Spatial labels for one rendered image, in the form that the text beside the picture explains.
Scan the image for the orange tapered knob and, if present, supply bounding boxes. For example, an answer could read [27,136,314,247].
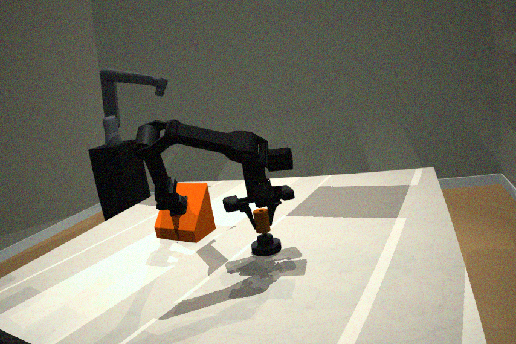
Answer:
[253,208,271,234]

